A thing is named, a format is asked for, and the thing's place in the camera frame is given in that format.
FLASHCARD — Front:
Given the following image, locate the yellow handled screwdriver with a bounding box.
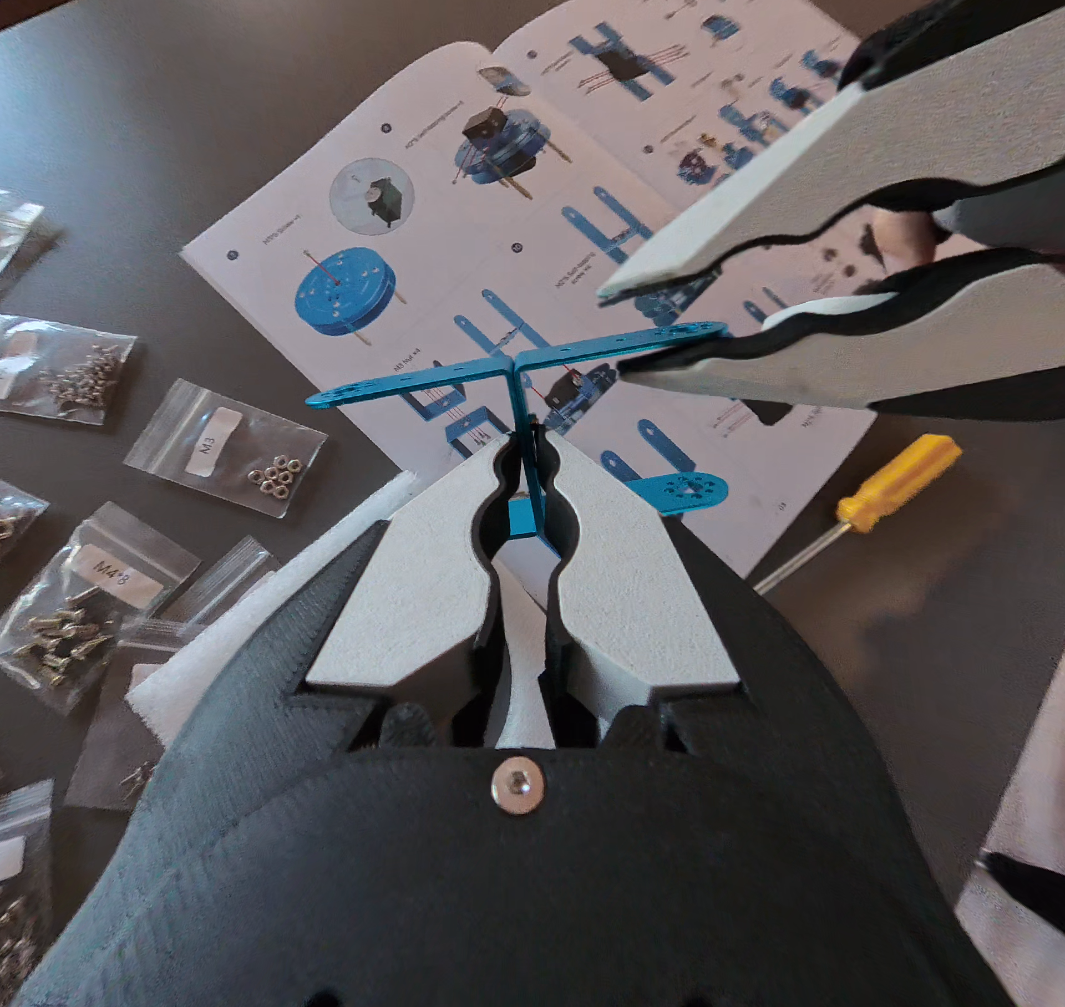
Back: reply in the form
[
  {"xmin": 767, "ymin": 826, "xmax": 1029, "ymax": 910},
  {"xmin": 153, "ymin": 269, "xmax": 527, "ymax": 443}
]
[{"xmin": 753, "ymin": 433, "xmax": 965, "ymax": 596}]

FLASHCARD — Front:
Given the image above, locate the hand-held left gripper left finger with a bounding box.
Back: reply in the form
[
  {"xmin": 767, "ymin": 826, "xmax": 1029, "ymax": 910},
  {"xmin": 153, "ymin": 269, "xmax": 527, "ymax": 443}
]
[{"xmin": 305, "ymin": 431, "xmax": 524, "ymax": 749}]

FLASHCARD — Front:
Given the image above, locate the dark grey desk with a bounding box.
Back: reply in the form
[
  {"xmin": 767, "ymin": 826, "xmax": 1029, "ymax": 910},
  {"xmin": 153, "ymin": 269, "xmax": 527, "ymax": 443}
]
[{"xmin": 0, "ymin": 0, "xmax": 1065, "ymax": 917}]

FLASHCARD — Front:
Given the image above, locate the blue U-shaped metal bracket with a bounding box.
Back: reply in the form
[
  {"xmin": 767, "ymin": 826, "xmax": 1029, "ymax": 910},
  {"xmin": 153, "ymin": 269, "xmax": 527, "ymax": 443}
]
[
  {"xmin": 305, "ymin": 360, "xmax": 534, "ymax": 538},
  {"xmin": 516, "ymin": 321, "xmax": 733, "ymax": 538}
]

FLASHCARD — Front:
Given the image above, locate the group of small screw bags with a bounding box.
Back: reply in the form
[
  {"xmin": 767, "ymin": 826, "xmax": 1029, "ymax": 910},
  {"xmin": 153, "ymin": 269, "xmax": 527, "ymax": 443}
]
[{"xmin": 0, "ymin": 187, "xmax": 329, "ymax": 1000}]

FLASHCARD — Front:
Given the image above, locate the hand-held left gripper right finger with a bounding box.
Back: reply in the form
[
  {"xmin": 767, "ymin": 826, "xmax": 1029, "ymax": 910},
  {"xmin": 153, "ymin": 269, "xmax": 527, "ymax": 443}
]
[{"xmin": 531, "ymin": 429, "xmax": 743, "ymax": 749}]

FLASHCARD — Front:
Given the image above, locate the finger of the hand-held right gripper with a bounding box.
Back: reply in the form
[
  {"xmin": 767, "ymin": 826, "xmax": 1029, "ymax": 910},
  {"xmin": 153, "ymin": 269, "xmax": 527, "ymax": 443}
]
[
  {"xmin": 618, "ymin": 247, "xmax": 1065, "ymax": 411},
  {"xmin": 596, "ymin": 4, "xmax": 1065, "ymax": 303}
]

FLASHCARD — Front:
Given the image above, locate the illustrated instruction manual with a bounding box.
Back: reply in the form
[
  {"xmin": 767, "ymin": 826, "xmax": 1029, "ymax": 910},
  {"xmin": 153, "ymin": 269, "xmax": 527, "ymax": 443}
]
[{"xmin": 180, "ymin": 0, "xmax": 881, "ymax": 582}]

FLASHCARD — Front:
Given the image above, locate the white foam packing piece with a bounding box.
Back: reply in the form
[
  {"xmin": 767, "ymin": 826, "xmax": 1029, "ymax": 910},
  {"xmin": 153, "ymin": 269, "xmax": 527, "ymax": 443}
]
[{"xmin": 125, "ymin": 469, "xmax": 417, "ymax": 749}]

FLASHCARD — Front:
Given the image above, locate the person's right hand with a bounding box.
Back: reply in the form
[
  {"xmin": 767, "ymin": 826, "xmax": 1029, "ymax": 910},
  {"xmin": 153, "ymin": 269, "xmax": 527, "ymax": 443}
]
[{"xmin": 878, "ymin": 208, "xmax": 946, "ymax": 273}]

